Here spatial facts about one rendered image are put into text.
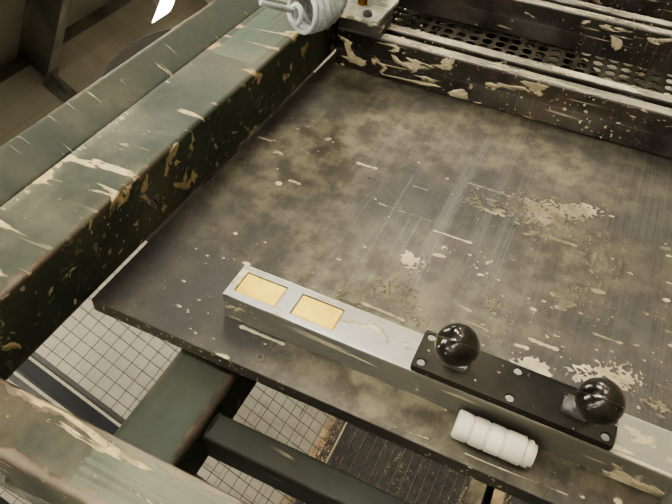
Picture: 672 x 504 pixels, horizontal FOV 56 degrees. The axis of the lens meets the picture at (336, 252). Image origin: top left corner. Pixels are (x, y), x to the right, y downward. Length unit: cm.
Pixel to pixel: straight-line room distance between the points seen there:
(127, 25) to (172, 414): 673
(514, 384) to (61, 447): 42
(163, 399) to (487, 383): 34
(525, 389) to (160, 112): 56
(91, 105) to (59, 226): 77
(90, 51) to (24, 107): 98
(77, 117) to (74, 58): 541
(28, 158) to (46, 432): 82
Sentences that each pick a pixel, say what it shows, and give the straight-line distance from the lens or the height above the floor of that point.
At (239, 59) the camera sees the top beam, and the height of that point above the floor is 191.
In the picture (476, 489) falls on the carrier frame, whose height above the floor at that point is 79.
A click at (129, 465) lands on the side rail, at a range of 60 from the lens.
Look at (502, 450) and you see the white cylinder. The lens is 65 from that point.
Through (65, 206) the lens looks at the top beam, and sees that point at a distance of 75.
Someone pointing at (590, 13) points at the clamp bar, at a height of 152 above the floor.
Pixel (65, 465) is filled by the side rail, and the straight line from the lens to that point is 61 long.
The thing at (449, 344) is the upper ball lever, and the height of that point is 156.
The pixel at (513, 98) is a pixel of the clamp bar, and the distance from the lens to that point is 109.
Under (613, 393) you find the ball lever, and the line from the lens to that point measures 55.
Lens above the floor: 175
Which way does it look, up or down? 8 degrees down
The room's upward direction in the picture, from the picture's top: 50 degrees counter-clockwise
